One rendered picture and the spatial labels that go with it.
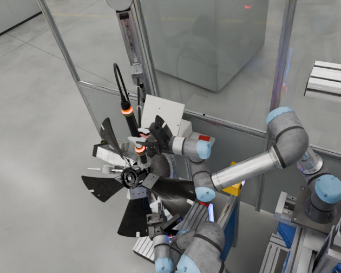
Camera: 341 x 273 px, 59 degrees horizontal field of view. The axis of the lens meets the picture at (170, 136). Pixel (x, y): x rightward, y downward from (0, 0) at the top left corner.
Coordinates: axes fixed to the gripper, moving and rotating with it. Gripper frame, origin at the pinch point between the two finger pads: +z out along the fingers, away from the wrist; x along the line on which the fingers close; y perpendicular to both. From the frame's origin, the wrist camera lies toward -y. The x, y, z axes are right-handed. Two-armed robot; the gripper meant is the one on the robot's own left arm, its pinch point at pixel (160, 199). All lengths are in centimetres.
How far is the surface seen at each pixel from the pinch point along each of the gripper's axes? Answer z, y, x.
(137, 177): 11.5, 9.1, -7.5
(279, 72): 42, -76, -24
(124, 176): 15.7, 17.2, -5.4
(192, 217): 43, -4, 111
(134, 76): 69, 1, -29
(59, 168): 134, 131, 104
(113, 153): 39.9, 25.6, 0.9
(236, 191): 4.9, -39.1, 18.6
